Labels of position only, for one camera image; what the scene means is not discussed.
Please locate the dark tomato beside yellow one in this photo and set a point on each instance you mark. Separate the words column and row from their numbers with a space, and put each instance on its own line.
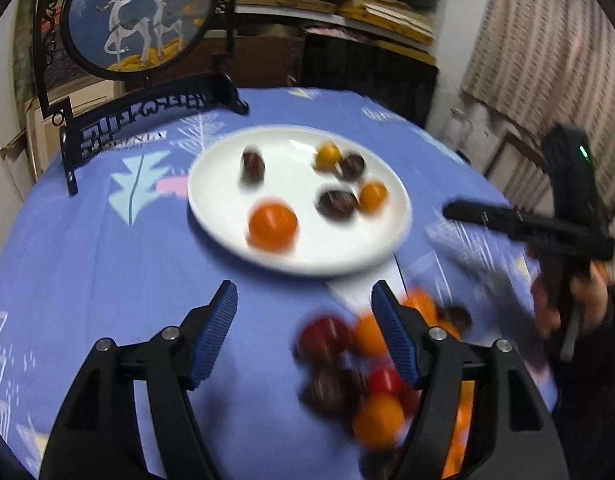
column 351, row 166

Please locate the beige patterned curtain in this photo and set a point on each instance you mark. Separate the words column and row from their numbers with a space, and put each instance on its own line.
column 547, row 35

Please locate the blue printed tablecloth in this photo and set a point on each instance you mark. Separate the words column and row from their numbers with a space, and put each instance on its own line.
column 127, row 280

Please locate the dark red plum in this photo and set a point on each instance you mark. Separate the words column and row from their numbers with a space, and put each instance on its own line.
column 325, row 338

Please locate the person's right hand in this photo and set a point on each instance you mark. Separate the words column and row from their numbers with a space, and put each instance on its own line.
column 591, row 292

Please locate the white round plate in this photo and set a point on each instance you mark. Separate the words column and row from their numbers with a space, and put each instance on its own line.
column 297, row 240

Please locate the orange tangerine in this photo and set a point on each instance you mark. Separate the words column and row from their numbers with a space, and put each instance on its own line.
column 377, row 419
column 460, row 420
column 368, row 335
column 421, row 309

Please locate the small red tomato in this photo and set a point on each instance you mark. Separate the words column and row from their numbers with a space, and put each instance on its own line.
column 385, row 380

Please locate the dark brown chestnut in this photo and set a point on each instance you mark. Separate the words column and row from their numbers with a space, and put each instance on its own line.
column 332, row 391
column 457, row 316

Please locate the small yellow tomato on plate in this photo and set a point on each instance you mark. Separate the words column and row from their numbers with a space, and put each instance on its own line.
column 328, row 155

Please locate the dark tomato plate centre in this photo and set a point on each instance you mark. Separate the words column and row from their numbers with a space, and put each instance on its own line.
column 337, row 203

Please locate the dark red tomato on plate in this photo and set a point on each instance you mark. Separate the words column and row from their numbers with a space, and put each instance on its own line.
column 252, row 165

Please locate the round deer painting black stand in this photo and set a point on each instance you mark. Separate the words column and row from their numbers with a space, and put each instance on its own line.
column 132, row 15

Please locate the small orange tomato on plate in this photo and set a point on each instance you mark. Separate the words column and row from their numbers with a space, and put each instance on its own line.
column 373, row 196

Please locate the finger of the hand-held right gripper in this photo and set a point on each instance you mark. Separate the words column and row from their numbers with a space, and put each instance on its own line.
column 487, row 217

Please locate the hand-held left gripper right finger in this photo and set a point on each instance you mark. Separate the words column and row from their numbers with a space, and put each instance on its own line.
column 395, row 341

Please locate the brown cardboard box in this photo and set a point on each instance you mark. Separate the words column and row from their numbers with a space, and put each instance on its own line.
column 272, row 60

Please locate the person's right forearm dark sleeve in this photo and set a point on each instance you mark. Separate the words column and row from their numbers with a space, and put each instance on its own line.
column 605, row 365

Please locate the large orange tomato on plate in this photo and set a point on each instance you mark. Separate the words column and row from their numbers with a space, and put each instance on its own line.
column 272, row 225

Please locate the black cabinet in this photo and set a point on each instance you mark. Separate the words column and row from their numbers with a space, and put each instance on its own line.
column 372, row 75

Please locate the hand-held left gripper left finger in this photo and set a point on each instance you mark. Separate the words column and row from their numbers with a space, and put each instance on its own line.
column 216, row 332

